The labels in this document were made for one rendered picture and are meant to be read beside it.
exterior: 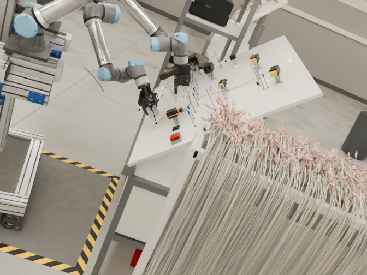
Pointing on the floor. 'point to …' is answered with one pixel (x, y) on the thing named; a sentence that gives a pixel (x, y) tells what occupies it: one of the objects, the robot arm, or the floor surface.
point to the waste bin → (357, 138)
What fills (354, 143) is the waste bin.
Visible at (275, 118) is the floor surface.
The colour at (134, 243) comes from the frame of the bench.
